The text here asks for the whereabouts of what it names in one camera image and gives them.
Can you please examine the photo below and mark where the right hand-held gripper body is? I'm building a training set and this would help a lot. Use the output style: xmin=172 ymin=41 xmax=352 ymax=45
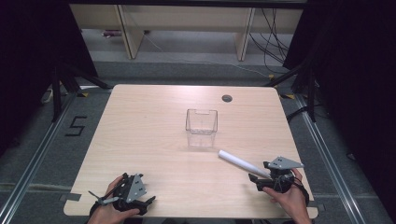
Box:
xmin=262 ymin=156 xmax=304 ymax=194

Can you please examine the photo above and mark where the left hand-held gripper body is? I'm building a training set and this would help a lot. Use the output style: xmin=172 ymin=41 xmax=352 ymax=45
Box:
xmin=112 ymin=173 xmax=149 ymax=216

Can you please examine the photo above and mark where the white paper roll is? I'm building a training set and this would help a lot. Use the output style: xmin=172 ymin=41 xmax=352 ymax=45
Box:
xmin=218 ymin=149 xmax=273 ymax=180

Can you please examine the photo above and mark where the person's right hand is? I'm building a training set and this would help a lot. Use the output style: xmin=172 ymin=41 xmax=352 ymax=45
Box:
xmin=262 ymin=167 xmax=313 ymax=224

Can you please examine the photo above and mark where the person's left hand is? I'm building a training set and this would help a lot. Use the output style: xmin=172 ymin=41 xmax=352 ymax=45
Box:
xmin=88 ymin=175 xmax=141 ymax=224

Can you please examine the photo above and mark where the grey tape strip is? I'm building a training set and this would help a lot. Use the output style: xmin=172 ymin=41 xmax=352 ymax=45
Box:
xmin=59 ymin=192 xmax=82 ymax=203

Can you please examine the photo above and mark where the clear plastic box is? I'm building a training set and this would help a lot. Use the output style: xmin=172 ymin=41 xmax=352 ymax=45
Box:
xmin=185 ymin=108 xmax=219 ymax=148

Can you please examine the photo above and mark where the black metal stand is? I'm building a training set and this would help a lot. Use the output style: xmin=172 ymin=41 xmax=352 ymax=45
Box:
xmin=263 ymin=60 xmax=318 ymax=123
xmin=50 ymin=60 xmax=114 ymax=123

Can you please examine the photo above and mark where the black curtain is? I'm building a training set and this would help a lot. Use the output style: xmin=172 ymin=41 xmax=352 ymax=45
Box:
xmin=282 ymin=0 xmax=396 ymax=216
xmin=0 ymin=0 xmax=99 ymax=157

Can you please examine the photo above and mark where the small dark red object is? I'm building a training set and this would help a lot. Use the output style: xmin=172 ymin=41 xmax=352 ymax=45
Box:
xmin=101 ymin=29 xmax=123 ymax=39

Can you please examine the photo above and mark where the light wooden shelf unit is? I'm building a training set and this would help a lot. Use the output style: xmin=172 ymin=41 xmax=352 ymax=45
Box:
xmin=69 ymin=3 xmax=304 ymax=63

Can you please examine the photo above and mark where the grey strap on gripper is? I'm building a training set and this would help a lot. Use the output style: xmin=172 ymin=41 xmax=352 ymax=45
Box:
xmin=87 ymin=189 xmax=120 ymax=207

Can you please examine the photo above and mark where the black wrist strap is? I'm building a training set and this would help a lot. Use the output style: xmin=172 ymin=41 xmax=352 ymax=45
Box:
xmin=291 ymin=182 xmax=311 ymax=207

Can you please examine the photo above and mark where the aluminium floor rail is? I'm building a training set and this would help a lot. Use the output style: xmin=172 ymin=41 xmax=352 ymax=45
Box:
xmin=293 ymin=93 xmax=359 ymax=224
xmin=0 ymin=92 xmax=78 ymax=224

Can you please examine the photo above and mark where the bundle of black cables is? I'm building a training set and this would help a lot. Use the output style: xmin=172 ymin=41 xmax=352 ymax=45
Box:
xmin=247 ymin=7 xmax=291 ymax=75

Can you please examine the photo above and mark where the white coiled cable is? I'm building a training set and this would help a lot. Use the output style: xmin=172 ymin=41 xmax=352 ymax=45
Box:
xmin=40 ymin=88 xmax=55 ymax=105

